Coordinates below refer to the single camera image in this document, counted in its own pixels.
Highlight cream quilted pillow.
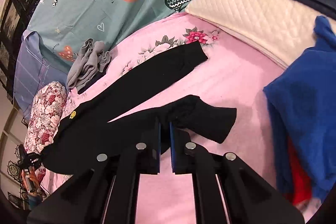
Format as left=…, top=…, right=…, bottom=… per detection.
left=186, top=0, right=320, bottom=68

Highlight red floral pillow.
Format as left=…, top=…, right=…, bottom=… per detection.
left=24, top=81, right=67, bottom=154

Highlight blue plaid pillow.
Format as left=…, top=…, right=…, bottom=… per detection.
left=14, top=31, right=67, bottom=120

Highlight pink floral bed sheet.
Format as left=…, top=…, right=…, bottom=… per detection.
left=62, top=13, right=284, bottom=223

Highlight black pants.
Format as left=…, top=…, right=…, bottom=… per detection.
left=41, top=42, right=237, bottom=175

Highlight grey folded garment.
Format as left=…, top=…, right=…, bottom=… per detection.
left=66, top=38, right=112, bottom=90

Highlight person's left hand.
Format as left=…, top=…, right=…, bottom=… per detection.
left=21, top=167, right=47, bottom=199

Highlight red garment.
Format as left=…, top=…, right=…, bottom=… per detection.
left=288, top=137, right=312, bottom=205

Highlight bright blue garment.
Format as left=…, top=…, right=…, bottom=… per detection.
left=263, top=16, right=335, bottom=201

